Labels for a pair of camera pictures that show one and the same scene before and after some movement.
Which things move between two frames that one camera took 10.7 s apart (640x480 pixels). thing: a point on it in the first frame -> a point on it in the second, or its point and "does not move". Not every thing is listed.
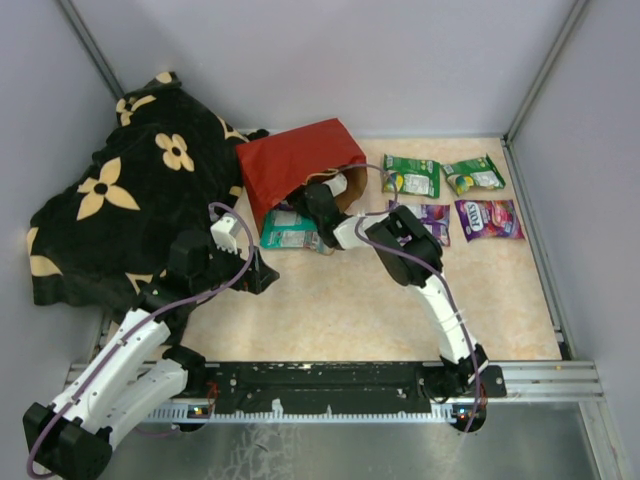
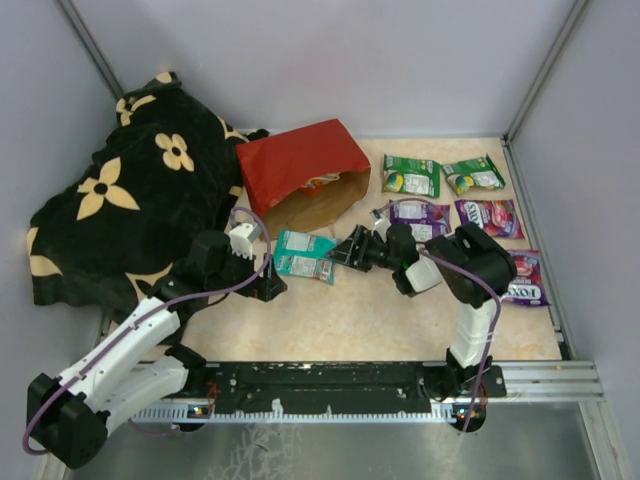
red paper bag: x=273 y=166 does not move
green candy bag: x=410 y=175 does not move
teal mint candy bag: x=291 y=229 -> x=304 y=253
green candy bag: x=475 y=173 does not move
